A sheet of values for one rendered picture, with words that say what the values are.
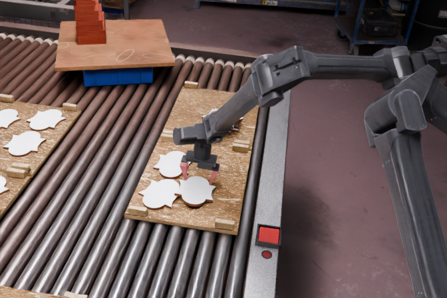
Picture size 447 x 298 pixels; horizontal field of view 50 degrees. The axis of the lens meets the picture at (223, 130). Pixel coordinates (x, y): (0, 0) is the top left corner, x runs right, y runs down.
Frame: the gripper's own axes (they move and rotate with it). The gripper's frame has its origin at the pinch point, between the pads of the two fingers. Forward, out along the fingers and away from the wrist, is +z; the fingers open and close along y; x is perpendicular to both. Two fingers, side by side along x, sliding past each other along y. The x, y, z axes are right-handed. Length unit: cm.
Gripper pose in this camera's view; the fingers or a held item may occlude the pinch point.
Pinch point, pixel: (197, 181)
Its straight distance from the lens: 159.6
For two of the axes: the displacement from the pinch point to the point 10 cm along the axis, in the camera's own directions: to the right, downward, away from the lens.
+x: 1.0, -3.8, 9.2
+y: 9.9, 1.7, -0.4
